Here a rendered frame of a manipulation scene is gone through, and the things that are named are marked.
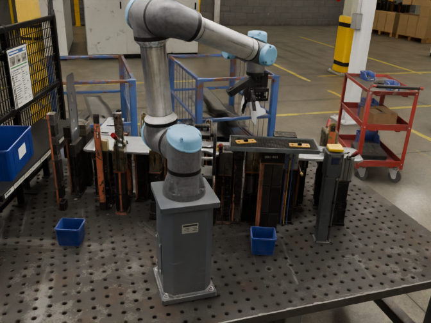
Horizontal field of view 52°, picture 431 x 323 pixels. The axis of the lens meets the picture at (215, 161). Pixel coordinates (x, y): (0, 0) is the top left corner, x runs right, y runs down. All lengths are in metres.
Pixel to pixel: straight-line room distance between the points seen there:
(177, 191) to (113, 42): 8.53
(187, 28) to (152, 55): 0.17
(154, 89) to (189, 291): 0.74
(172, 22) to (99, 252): 1.06
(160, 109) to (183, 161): 0.20
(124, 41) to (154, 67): 8.46
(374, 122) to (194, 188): 2.98
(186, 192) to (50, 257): 0.76
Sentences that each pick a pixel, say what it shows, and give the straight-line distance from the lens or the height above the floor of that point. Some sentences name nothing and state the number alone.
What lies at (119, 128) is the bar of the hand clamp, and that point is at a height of 1.14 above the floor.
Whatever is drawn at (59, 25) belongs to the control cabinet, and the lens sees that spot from 9.80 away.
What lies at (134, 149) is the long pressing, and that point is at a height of 1.00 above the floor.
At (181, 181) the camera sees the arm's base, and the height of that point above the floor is 1.17.
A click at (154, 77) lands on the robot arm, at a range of 1.48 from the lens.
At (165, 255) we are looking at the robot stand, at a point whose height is 0.89.
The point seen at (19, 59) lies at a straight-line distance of 2.45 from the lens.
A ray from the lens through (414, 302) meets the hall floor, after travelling 3.08.
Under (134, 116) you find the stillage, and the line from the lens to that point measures 3.95.
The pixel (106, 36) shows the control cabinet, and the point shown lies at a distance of 9.88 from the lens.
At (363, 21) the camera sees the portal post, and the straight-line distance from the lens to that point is 5.97.
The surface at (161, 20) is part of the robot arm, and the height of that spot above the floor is 1.68.
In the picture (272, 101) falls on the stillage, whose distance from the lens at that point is 4.25.
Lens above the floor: 1.82
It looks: 23 degrees down
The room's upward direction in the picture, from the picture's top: 2 degrees clockwise
